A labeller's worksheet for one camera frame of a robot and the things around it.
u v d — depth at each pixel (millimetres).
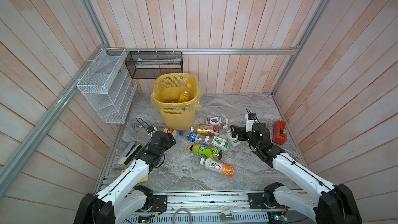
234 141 903
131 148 890
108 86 720
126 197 570
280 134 911
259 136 604
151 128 748
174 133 923
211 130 928
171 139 768
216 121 1008
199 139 934
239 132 744
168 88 979
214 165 804
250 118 715
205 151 835
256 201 732
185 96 954
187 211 705
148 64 1027
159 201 736
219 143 903
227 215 691
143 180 799
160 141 626
